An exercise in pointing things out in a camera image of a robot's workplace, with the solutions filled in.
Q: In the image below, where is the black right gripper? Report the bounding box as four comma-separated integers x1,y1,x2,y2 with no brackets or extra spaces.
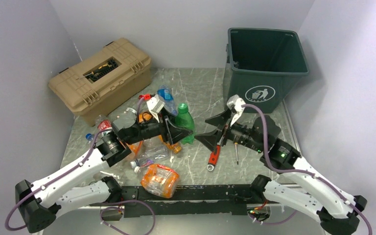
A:
194,108,265,153

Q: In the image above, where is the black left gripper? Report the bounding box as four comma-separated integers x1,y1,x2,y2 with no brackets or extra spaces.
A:
125,107,193,145

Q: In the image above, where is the green plastic bottle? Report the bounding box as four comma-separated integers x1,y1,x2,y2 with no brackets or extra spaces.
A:
175,103,195,144

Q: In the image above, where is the small orange bottle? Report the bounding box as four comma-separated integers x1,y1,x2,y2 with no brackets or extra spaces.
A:
168,143,182,154

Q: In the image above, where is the crushed clear blue label bottle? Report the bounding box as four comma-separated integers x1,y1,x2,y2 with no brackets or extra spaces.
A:
130,145,171,171

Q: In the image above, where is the blue tinted water bottle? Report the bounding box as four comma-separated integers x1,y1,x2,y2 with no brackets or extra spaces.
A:
157,85,178,116

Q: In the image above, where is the crushed orange label jug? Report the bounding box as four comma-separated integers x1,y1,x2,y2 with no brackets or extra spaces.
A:
140,164,180,199

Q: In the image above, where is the blue cap clear bottle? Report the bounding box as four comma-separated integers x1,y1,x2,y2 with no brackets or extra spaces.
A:
85,133,94,142

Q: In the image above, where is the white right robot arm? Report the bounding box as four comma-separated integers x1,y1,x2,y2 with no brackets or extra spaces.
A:
195,109,373,235

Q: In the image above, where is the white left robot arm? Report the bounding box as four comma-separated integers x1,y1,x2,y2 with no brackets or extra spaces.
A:
15,109,193,234

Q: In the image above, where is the dark green trash bin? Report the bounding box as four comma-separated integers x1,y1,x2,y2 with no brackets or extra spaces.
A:
223,27,309,114

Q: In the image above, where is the yellow black screwdriver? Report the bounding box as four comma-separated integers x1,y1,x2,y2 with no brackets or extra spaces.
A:
234,142,239,165

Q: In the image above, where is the orange juice bottle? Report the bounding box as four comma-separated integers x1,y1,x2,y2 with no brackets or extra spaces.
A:
139,112,153,123

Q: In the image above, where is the large orange label bottle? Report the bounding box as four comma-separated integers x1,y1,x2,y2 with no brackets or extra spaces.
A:
126,141,143,161

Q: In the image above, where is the red label clear bottle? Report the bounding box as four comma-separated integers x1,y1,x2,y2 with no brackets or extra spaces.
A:
95,115,112,131

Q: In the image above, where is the tan plastic toolbox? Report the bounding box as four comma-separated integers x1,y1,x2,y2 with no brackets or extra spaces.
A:
48,38,152,126

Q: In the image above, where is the red handled adjustable wrench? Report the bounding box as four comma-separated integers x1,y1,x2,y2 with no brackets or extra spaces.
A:
207,145,221,172

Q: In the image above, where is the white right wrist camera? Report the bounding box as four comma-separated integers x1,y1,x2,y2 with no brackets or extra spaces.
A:
226,94,246,127

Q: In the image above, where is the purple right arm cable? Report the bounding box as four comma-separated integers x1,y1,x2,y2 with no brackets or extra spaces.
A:
241,103,374,235

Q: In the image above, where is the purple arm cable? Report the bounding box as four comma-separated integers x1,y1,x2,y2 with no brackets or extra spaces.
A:
4,129,111,232
241,103,374,235

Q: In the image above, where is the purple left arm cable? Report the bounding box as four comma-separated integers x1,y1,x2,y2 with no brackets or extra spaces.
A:
4,129,111,232

